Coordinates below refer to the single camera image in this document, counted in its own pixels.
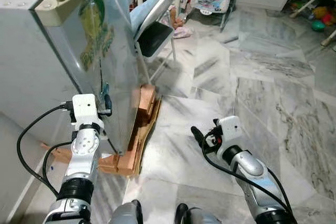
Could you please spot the grey fridge cabinet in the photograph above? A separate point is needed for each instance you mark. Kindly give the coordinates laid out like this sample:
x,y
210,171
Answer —
x,y
31,66

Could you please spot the yellow toy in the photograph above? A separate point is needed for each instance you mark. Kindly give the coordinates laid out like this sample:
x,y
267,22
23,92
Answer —
x,y
320,12

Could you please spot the silver robot leg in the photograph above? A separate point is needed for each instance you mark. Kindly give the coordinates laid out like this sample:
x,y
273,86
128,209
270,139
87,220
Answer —
x,y
197,216
126,213

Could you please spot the red brick stack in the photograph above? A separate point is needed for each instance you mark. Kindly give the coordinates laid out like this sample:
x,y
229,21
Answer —
x,y
145,100

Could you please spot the green toy ball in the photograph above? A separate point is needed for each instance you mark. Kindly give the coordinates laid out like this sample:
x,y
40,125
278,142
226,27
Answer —
x,y
318,25

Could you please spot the silver left robot leg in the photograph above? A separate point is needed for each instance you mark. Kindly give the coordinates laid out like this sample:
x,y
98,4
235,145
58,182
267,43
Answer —
x,y
126,213

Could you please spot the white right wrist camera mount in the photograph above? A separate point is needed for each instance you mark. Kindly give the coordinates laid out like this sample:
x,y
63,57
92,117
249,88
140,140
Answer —
x,y
230,132

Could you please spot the silver right robot leg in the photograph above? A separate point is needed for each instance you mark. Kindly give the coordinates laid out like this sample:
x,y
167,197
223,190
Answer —
x,y
197,216

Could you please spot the pink cloth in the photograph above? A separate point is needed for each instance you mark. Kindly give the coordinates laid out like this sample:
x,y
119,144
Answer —
x,y
182,32

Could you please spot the wooden board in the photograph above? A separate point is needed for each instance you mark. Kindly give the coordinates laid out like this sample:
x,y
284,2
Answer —
x,y
153,121

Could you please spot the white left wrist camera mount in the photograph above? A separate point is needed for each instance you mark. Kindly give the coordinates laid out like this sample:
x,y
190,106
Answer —
x,y
84,109

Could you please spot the folding chair with blue cushion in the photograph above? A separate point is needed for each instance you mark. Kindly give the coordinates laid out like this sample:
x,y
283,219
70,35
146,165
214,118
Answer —
x,y
155,38

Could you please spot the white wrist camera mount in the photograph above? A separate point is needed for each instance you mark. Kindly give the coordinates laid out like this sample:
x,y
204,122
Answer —
x,y
230,132
84,109

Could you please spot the green fridge door sticker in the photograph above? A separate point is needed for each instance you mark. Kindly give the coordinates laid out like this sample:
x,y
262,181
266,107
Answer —
x,y
95,30

